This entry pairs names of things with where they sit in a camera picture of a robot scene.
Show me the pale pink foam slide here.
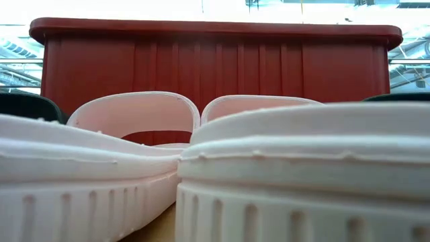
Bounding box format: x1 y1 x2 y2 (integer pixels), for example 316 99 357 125
0 91 202 242
174 95 430 242

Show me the black foam slide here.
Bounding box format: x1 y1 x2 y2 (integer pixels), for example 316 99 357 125
0 92 70 124
362 92 430 103

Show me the red ribbed plastic bin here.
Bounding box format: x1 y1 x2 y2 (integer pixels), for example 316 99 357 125
29 17 403 146

